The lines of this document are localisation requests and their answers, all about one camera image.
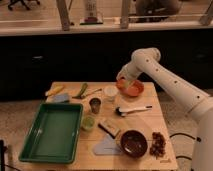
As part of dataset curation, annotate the black cable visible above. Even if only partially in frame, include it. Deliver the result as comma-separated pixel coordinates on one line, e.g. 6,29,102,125
169,132,197,161

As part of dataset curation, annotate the grey folded cloth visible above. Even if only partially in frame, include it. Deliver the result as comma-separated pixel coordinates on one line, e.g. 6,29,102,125
93,134,122,155

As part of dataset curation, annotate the dark red bowl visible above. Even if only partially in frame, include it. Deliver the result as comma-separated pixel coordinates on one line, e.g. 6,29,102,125
120,130,148,158

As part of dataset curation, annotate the white paper cup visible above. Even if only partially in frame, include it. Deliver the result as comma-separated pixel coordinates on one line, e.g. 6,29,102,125
104,86,118,102

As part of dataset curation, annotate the bunch of dark grapes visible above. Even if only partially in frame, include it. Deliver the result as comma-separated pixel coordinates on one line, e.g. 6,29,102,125
149,132,166,158

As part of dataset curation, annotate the orange apple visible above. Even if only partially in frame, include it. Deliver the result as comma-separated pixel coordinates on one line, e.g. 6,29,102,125
116,79,126,89

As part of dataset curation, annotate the small green cup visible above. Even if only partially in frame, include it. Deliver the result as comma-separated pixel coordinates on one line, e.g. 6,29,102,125
82,116,95,131

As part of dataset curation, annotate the office chair base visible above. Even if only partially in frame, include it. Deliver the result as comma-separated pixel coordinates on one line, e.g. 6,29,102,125
7,0,40,11

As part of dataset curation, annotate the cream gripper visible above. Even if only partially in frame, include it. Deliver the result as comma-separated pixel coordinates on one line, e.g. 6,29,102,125
116,67,134,90

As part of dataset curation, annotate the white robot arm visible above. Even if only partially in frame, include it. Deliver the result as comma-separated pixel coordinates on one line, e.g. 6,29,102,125
116,48,213,171

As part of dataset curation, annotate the blue sponge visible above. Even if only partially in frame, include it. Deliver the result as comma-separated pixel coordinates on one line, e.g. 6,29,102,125
52,93,69,103

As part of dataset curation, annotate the orange bowl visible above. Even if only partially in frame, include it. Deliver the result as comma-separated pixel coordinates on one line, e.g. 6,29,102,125
121,80,144,97

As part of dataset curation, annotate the white appliance on floor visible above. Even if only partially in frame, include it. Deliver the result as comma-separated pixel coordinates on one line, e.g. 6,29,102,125
80,0,103,25

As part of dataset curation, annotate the black and white brush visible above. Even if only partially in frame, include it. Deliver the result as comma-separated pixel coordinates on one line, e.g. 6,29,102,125
115,106,151,117

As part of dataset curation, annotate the green cucumber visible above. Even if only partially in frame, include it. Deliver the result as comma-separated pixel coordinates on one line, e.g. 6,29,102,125
72,83,88,99

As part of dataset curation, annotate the small metal cup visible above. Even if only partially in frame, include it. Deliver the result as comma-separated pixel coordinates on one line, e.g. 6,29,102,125
89,98,101,114

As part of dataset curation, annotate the wooden block with black edge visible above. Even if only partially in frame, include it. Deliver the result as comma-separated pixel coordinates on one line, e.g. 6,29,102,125
98,119,121,138

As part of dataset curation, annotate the green plastic tray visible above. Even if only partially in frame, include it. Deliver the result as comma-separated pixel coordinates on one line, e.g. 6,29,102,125
19,103,83,164

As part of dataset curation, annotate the wooden spoon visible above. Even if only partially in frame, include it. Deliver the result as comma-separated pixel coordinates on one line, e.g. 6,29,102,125
81,88,102,99

